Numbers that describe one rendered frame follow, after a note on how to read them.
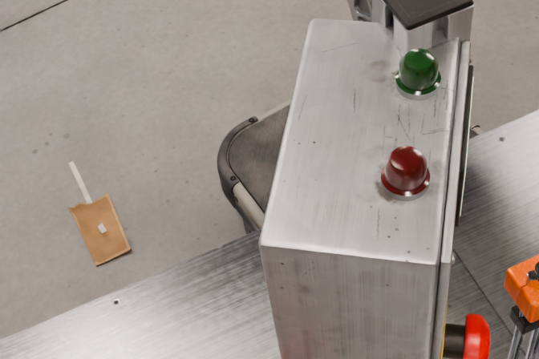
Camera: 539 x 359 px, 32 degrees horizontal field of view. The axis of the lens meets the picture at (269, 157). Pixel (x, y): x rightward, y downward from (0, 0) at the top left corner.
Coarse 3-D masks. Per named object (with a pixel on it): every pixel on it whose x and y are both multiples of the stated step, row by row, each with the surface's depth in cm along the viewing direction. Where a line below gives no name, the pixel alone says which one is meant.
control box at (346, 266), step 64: (320, 64) 56; (384, 64) 56; (448, 64) 55; (320, 128) 53; (384, 128) 53; (448, 128) 53; (320, 192) 51; (384, 192) 50; (448, 192) 51; (320, 256) 49; (384, 256) 48; (448, 256) 48; (320, 320) 55; (384, 320) 53
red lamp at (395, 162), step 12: (396, 156) 49; (408, 156) 49; (420, 156) 49; (384, 168) 51; (396, 168) 49; (408, 168) 49; (420, 168) 49; (384, 180) 50; (396, 180) 49; (408, 180) 49; (420, 180) 49; (396, 192) 50; (408, 192) 50; (420, 192) 50
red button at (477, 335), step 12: (468, 324) 60; (480, 324) 60; (444, 336) 60; (456, 336) 60; (468, 336) 59; (480, 336) 59; (444, 348) 60; (456, 348) 60; (468, 348) 59; (480, 348) 59
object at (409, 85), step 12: (420, 48) 54; (408, 60) 53; (420, 60) 53; (432, 60) 53; (396, 72) 55; (408, 72) 53; (420, 72) 53; (432, 72) 53; (396, 84) 54; (408, 84) 54; (420, 84) 53; (432, 84) 54; (408, 96) 54; (420, 96) 54; (432, 96) 54
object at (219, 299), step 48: (480, 144) 132; (528, 144) 131; (480, 192) 127; (528, 192) 126; (240, 240) 126; (480, 240) 123; (528, 240) 122; (144, 288) 123; (192, 288) 122; (240, 288) 122; (480, 288) 118; (48, 336) 120; (96, 336) 119; (144, 336) 119; (192, 336) 118; (240, 336) 118; (528, 336) 114
